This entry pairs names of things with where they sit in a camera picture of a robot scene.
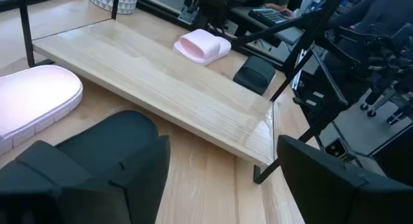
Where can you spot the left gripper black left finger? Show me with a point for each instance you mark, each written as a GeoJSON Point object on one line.
{"type": "Point", "coordinates": [129, 204]}

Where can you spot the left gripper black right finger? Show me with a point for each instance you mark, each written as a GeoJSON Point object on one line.
{"type": "Point", "coordinates": [338, 201]}

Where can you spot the black foam slide sandal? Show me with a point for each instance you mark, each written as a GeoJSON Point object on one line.
{"type": "Point", "coordinates": [106, 137]}
{"type": "Point", "coordinates": [255, 75]}

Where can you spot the pink foam slide sandal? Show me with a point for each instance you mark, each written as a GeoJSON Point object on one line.
{"type": "Point", "coordinates": [32, 98]}
{"type": "Point", "coordinates": [200, 46]}

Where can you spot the black box with white labels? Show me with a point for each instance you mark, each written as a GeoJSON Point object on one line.
{"type": "Point", "coordinates": [317, 85]}

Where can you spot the black office chair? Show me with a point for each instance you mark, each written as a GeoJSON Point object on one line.
{"type": "Point", "coordinates": [380, 56]}

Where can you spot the grey desk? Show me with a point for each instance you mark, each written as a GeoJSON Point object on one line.
{"type": "Point", "coordinates": [290, 35]}

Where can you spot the black computer keyboard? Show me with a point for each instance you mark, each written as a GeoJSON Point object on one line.
{"type": "Point", "coordinates": [267, 16]}

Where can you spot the white triangle-patterned plant pot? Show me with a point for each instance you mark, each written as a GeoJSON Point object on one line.
{"type": "Point", "coordinates": [127, 3]}

